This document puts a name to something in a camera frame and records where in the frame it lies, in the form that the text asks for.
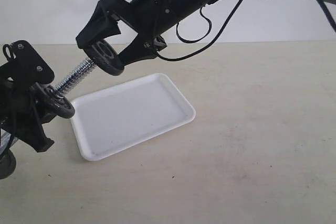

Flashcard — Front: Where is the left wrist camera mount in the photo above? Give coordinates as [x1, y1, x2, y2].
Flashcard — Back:
[1, 40, 55, 90]

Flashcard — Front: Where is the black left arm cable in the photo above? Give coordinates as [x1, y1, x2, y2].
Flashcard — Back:
[0, 44, 40, 156]

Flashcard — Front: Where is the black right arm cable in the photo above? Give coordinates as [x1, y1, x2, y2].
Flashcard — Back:
[154, 0, 336, 62]

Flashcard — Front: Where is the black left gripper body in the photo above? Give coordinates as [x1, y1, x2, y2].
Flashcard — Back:
[1, 80, 44, 135]

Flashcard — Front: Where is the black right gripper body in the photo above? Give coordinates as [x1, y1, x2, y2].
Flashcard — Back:
[94, 0, 179, 51]

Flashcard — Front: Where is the white rectangular plastic tray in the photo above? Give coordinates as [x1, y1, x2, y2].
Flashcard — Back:
[70, 73, 196, 162]

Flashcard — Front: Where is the chrome threaded dumbbell bar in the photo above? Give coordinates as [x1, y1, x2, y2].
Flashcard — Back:
[1, 58, 97, 156]

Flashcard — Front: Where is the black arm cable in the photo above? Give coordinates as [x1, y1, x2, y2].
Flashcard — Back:
[0, 44, 40, 156]
[154, 0, 336, 62]

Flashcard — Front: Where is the black weight plate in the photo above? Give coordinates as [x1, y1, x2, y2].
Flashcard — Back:
[0, 150, 16, 179]
[84, 39, 124, 76]
[34, 83, 75, 119]

